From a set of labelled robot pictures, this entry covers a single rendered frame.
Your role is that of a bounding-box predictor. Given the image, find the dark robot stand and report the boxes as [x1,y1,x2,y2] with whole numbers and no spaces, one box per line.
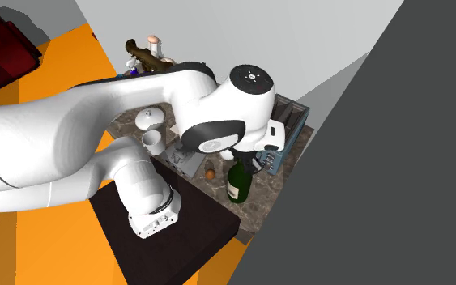
[88,156,241,285]

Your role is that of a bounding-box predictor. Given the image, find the brown bronze figure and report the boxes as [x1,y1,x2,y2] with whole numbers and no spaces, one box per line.
[125,38,178,74]

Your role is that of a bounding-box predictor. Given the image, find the white cup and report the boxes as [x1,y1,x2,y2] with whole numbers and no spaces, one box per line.
[141,127,168,156]

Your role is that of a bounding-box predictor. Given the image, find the blue grey toaster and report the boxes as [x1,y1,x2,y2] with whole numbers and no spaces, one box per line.
[258,93,311,176]

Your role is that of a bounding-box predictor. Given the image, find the grey flat box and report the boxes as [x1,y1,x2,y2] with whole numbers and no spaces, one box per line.
[159,139,207,178]

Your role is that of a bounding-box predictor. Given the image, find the small white blue figure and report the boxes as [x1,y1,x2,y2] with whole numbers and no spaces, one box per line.
[126,56,142,77]

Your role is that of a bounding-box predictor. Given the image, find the white lidded pot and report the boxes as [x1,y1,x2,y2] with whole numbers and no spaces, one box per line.
[134,106,166,132]

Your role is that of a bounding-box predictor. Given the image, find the white pink vase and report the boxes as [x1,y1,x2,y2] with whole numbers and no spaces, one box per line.
[146,34,164,58]

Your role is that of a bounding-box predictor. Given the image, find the green glass bottle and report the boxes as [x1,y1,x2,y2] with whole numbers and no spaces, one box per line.
[226,157,254,205]

